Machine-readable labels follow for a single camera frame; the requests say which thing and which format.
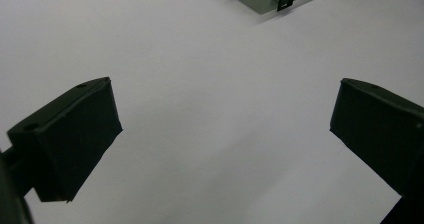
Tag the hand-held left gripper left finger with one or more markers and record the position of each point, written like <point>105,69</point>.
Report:
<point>70,140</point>

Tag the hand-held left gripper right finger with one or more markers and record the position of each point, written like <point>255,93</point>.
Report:
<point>380,130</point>

